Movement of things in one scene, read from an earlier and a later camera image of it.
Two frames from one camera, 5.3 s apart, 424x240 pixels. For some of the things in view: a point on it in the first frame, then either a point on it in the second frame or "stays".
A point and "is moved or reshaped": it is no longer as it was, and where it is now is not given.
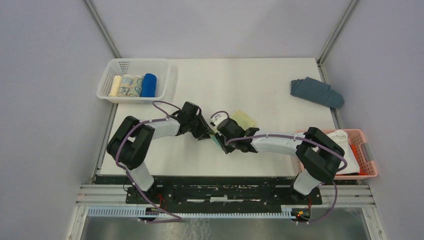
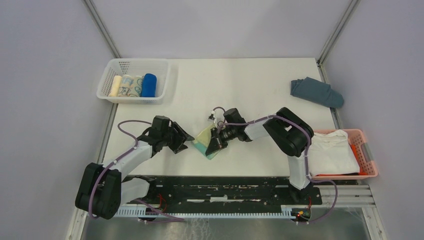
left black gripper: [201, 134] -> [181, 136]
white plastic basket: [137, 67] stays
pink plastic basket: [368, 163] stays
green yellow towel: [244, 121] is moved or reshaped
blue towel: [149, 85] stays
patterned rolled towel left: [125, 85] stays
